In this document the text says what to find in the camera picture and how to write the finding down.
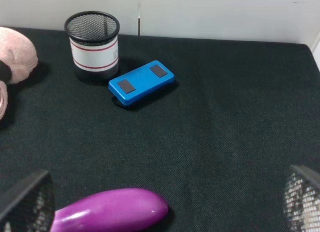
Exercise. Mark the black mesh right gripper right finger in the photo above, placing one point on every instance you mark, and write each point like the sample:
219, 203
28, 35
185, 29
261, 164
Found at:
301, 199

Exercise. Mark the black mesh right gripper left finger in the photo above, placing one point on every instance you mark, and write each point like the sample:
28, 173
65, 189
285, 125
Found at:
29, 205

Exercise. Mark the purple toy eggplant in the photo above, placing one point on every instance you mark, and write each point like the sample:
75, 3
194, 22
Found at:
125, 209

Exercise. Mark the black table cloth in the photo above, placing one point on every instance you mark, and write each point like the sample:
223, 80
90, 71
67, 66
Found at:
217, 144

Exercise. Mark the blue whiteboard eraser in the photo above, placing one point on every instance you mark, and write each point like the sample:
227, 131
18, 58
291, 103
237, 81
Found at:
133, 86

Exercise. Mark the pink rolled towel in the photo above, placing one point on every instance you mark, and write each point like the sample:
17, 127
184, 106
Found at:
18, 58

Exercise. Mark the black mesh pen holder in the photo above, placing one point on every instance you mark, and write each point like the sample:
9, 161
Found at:
93, 38

